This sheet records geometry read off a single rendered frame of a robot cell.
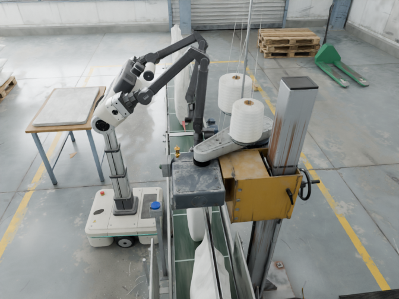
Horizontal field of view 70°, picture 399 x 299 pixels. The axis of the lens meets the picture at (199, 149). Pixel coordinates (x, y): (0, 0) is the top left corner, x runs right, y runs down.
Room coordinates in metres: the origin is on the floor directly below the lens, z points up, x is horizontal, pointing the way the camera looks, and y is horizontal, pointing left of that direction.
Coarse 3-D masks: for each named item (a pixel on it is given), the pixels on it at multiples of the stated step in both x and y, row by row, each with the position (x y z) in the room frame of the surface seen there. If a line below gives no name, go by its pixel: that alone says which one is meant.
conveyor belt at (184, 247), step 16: (176, 144) 2.55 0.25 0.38; (192, 144) 2.55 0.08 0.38; (176, 224) 1.46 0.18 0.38; (176, 240) 1.31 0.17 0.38; (192, 240) 1.31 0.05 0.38; (224, 240) 1.31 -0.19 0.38; (176, 256) 1.17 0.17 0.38; (192, 256) 1.17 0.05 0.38; (224, 256) 1.17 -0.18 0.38; (176, 272) 1.05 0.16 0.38; (192, 272) 1.05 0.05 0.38; (176, 288) 0.94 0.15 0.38
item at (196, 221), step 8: (192, 208) 1.30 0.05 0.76; (200, 208) 1.28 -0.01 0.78; (208, 208) 1.30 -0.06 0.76; (192, 216) 1.29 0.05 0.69; (200, 216) 1.28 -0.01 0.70; (192, 224) 1.28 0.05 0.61; (200, 224) 1.28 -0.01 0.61; (192, 232) 1.28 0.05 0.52; (200, 232) 1.28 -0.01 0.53; (200, 240) 1.30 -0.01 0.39
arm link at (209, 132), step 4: (196, 128) 1.41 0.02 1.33; (200, 128) 1.41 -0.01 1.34; (204, 128) 1.45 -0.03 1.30; (208, 128) 1.45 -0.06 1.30; (212, 128) 1.46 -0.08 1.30; (196, 132) 1.40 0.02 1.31; (200, 132) 1.40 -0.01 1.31; (208, 132) 1.42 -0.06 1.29; (212, 132) 1.42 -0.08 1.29; (208, 136) 1.41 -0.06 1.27
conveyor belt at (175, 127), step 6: (168, 66) 4.86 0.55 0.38; (168, 84) 4.12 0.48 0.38; (174, 84) 4.12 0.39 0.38; (168, 90) 3.91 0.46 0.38; (174, 90) 3.91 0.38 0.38; (168, 96) 3.72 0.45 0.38; (174, 96) 3.72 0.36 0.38; (174, 102) 3.54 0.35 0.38; (174, 108) 3.37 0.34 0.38; (174, 114) 3.20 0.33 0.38; (174, 120) 3.05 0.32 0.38; (174, 126) 2.92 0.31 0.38; (180, 126) 2.92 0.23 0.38; (186, 126) 2.92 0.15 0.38; (192, 126) 2.92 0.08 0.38; (174, 132) 2.80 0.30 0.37
